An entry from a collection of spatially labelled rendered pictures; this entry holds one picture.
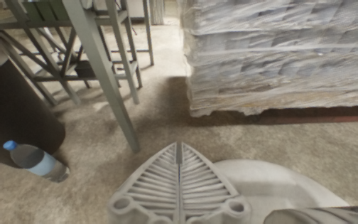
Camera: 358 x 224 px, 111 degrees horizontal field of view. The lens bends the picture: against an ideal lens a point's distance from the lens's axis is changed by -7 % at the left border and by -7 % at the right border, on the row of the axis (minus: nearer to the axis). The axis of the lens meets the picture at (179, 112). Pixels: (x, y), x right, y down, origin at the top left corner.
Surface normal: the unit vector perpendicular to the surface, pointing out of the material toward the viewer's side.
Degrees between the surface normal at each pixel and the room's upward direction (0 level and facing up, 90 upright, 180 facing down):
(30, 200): 0
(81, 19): 90
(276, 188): 68
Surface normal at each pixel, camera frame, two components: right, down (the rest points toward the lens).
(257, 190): -0.01, 0.43
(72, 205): 0.02, -0.69
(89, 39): 0.04, 0.73
